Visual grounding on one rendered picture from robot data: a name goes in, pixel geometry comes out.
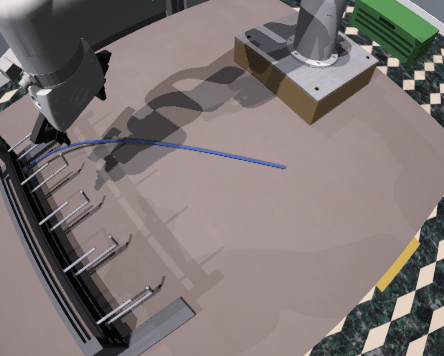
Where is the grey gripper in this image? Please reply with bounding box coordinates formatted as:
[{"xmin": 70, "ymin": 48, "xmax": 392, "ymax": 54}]
[{"xmin": 28, "ymin": 38, "xmax": 112, "ymax": 146}]

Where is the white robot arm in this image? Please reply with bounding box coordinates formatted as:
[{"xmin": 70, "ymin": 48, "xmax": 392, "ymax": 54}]
[{"xmin": 0, "ymin": 0, "xmax": 347, "ymax": 90}]

